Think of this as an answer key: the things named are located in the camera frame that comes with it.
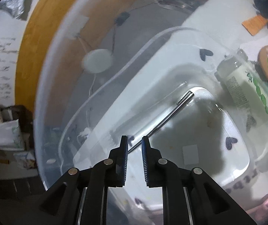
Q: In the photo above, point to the clear plastic storage bin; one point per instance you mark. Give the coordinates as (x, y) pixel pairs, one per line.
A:
(114, 66)

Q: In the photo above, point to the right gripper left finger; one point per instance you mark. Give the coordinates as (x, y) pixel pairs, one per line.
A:
(108, 173)

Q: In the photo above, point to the white tote bag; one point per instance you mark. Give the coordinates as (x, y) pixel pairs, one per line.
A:
(11, 136)

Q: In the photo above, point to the silver metal pen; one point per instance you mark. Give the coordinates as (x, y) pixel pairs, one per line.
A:
(159, 122)

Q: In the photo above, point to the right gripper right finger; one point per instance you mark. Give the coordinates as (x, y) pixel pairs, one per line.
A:
(162, 173)

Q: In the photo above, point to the orange paper card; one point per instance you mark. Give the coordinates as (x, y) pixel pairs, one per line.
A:
(255, 24)

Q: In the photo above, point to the clear glass bottle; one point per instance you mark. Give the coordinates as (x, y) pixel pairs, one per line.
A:
(248, 95)

